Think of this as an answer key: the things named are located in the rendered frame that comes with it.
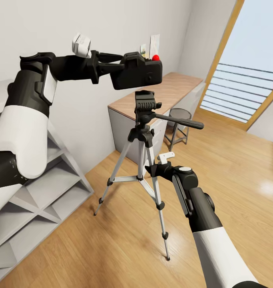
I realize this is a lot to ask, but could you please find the camera tripod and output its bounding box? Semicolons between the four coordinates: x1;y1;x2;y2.
94;90;204;261

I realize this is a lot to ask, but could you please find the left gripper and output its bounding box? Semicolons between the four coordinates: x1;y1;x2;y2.
65;50;125;84

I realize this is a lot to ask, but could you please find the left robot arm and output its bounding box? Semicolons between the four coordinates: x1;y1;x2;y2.
0;32;125;210

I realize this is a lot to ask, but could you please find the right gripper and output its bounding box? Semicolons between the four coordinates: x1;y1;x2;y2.
145;161;172;179

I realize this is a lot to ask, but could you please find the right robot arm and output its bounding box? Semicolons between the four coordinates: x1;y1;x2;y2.
145;152;268;288

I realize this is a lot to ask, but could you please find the digital camera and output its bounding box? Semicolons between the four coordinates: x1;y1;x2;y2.
110;52;163;90

